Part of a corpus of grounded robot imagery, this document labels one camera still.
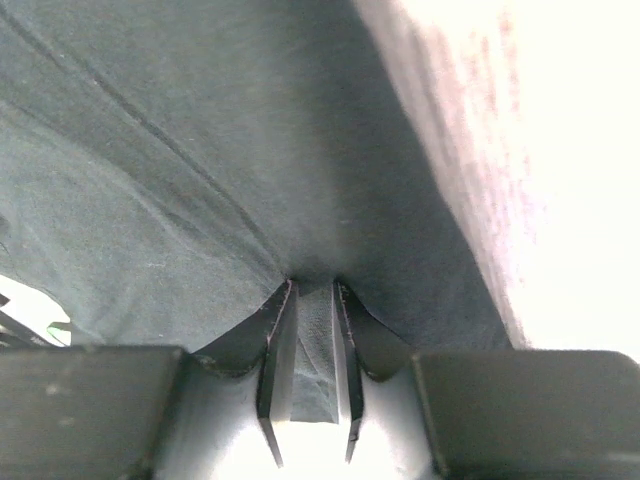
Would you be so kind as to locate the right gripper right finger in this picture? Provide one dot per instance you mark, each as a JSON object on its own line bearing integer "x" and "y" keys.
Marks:
{"x": 514, "y": 414}

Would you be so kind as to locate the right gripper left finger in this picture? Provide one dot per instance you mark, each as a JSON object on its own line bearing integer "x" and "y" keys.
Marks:
{"x": 153, "y": 412}

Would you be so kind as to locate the black floral t shirt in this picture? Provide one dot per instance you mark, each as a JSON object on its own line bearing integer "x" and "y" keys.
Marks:
{"x": 167, "y": 165}

